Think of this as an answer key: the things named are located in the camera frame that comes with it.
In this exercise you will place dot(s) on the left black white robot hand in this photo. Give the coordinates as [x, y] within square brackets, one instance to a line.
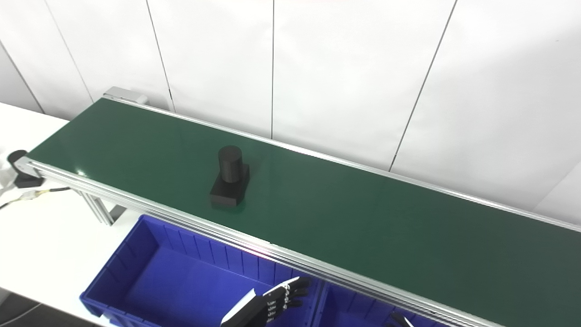
[256, 309]

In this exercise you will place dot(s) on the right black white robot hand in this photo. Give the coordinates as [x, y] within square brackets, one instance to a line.
[401, 321]

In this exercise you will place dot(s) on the black cylinder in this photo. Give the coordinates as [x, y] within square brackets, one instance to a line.
[229, 181]

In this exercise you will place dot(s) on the blue plastic bin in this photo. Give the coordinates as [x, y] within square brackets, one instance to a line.
[181, 281]
[354, 309]

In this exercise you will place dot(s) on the green conveyor belt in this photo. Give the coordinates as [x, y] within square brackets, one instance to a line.
[204, 225]
[363, 227]

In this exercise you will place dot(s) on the aluminium conveyor leg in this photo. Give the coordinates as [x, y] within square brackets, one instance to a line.
[102, 209]

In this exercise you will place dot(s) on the grey conveyor motor housing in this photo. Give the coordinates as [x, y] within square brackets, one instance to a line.
[129, 95]

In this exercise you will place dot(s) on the black conveyor end fitting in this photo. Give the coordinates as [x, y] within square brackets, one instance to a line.
[20, 175]

